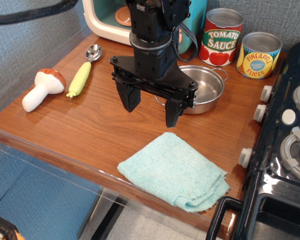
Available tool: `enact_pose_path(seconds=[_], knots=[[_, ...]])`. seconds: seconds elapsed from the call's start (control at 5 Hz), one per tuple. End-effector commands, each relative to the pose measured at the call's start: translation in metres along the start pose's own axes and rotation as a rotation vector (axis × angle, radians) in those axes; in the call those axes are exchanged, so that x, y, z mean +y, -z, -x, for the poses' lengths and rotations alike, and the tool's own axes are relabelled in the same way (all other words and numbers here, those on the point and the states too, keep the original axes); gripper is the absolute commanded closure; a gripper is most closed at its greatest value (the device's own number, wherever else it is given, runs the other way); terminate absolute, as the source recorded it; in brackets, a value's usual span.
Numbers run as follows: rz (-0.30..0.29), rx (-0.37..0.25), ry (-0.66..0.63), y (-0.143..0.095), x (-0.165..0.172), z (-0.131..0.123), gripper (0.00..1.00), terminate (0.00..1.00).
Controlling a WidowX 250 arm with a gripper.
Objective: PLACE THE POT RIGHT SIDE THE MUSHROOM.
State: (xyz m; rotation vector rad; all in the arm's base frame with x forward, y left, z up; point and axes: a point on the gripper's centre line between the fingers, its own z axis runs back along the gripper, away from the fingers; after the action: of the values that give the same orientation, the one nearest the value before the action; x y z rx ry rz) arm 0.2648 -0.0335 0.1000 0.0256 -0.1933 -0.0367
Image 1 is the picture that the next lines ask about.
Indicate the spoon with green handle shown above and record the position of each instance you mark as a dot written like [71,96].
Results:
[92,54]

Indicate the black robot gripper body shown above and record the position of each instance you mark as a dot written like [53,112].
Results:
[156,72]

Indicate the light blue folded cloth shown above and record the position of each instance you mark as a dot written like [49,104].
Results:
[173,171]

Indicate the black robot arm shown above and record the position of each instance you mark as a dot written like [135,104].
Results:
[153,68]

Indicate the toy mushroom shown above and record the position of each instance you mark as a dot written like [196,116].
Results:
[47,82]

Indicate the orange toy plate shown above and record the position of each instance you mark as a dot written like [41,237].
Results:
[123,17]

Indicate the teal toy microwave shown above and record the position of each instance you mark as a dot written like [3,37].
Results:
[105,22]

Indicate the grey stove knob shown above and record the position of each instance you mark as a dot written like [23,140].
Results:
[244,157]
[265,94]
[259,112]

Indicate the black toy stove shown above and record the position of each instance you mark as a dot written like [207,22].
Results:
[270,208]

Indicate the black orange object corner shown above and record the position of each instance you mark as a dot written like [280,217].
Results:
[9,231]

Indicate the pineapple slices can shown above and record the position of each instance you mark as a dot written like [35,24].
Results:
[258,56]

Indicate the tomato sauce can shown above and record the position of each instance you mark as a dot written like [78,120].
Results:
[221,32]

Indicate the stainless steel pot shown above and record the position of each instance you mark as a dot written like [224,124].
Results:
[211,85]

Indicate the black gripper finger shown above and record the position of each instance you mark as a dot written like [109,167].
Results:
[129,94]
[173,109]

